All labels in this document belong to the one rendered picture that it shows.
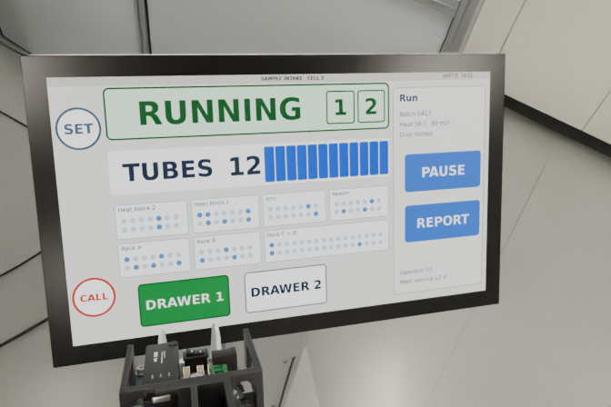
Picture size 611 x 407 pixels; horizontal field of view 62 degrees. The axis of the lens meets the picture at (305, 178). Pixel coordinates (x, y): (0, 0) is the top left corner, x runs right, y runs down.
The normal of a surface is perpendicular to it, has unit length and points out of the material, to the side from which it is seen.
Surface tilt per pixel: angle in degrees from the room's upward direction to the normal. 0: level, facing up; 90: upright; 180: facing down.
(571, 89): 90
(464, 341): 0
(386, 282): 50
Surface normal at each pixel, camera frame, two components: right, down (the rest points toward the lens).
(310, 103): 0.25, 0.13
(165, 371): -0.03, -0.99
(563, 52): -0.56, 0.55
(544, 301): 0.14, -0.68
